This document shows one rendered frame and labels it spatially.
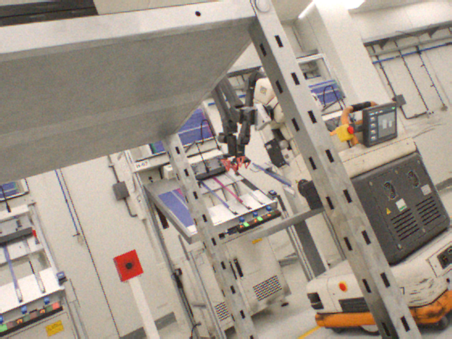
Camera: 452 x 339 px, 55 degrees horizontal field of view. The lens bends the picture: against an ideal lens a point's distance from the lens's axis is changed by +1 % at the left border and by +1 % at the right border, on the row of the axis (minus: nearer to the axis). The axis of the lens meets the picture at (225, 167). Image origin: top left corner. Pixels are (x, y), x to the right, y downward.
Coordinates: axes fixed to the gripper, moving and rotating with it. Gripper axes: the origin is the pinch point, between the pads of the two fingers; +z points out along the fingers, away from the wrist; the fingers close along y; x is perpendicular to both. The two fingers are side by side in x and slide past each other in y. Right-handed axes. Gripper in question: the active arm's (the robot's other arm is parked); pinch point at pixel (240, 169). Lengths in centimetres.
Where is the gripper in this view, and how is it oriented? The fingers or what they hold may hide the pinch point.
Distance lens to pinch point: 309.7
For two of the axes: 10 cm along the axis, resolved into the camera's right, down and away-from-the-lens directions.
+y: -8.5, 2.7, -4.5
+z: -0.1, 8.5, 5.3
